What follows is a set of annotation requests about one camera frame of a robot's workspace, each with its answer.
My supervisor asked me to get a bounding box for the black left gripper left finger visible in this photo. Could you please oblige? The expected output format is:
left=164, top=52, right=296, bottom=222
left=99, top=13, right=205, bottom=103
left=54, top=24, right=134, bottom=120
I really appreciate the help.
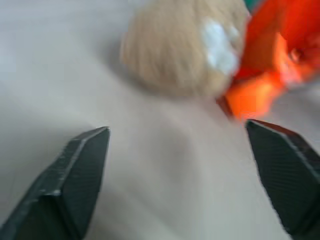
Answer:
left=0, top=126, right=111, bottom=240

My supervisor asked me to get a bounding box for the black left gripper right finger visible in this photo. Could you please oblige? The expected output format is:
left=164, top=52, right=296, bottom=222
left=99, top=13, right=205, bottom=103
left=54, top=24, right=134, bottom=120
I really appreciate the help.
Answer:
left=245, top=119, right=320, bottom=240

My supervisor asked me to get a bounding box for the beige plush toy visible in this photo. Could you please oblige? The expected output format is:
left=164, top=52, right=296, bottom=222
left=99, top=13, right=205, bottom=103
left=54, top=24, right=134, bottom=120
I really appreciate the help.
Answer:
left=119, top=0, right=248, bottom=97

